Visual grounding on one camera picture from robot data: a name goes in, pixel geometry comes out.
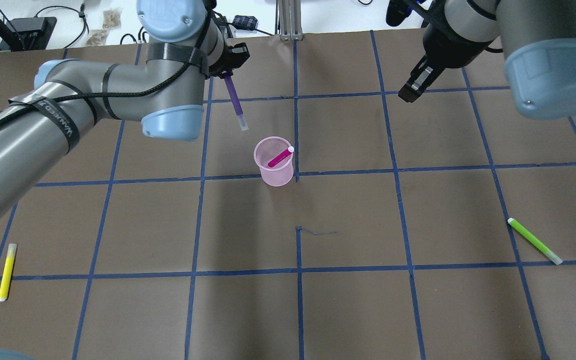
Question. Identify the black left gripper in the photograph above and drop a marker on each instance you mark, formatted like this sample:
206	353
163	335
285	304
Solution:
228	65

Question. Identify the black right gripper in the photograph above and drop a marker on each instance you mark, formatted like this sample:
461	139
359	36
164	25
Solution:
443	44

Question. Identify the purple highlighter pen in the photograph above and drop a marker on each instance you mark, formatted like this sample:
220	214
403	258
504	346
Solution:
235	101

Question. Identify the pink highlighter pen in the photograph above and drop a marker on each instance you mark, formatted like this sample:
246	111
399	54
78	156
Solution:
285	154

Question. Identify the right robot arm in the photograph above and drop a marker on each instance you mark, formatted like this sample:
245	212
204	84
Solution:
538	40

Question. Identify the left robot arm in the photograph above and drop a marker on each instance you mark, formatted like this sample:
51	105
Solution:
70	96

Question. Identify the pink mesh cup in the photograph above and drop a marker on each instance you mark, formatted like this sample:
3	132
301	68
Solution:
264	151

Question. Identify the black power adapter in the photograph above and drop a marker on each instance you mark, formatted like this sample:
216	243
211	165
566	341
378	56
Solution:
244	22

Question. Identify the green highlighter pen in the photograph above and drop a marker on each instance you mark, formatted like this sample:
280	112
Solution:
533	240

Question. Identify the yellow highlighter pen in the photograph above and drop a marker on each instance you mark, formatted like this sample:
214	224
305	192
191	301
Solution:
7	274

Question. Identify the aluminium frame post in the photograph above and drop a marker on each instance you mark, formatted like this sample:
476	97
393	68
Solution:
288	24

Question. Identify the black camera stand base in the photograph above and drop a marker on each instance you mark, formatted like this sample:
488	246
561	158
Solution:
27	33

